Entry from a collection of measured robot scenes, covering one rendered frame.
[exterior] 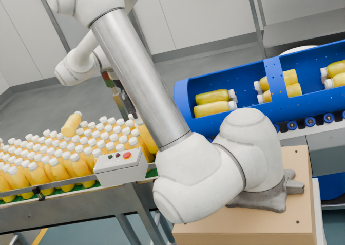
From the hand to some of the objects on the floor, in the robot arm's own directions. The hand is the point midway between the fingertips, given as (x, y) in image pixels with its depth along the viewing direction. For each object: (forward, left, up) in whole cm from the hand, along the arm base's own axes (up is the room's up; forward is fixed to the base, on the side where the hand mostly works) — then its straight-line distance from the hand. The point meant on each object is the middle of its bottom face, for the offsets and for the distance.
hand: (137, 115), depth 175 cm
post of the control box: (-15, -2, -119) cm, 120 cm away
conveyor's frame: (-7, +69, -121) cm, 140 cm away
